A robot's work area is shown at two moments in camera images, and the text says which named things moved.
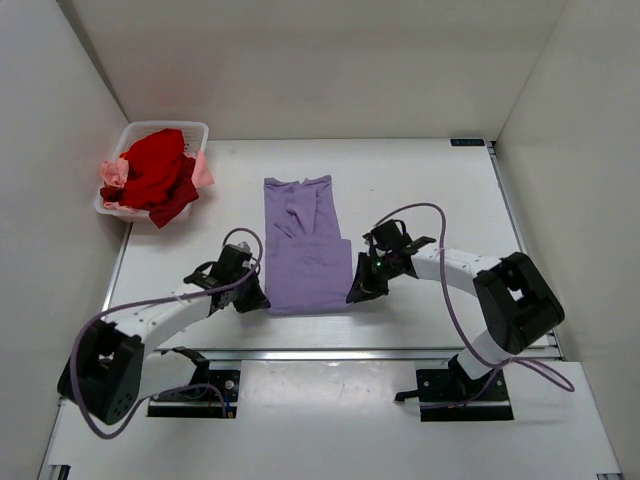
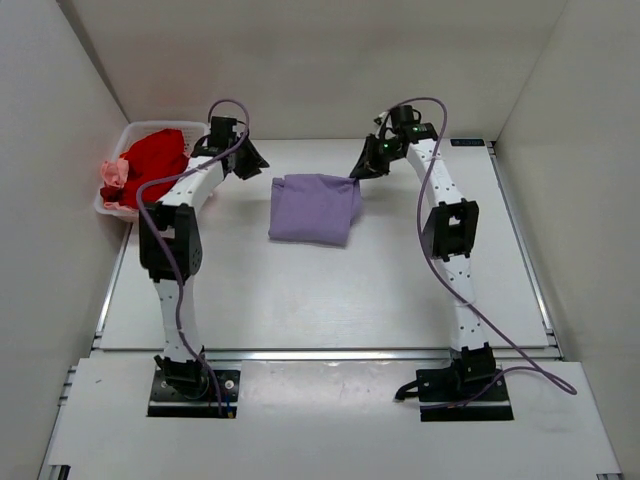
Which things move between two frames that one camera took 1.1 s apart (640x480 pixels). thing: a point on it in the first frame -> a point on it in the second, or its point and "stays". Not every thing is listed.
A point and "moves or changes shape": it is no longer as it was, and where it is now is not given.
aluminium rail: [552, 351] stays
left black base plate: [218, 397] stays
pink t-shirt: [115, 173] stays
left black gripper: [244, 291] -> [242, 156]
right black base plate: [449, 395] stays
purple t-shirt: [309, 267] moves or changes shape
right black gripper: [370, 276] -> [373, 155]
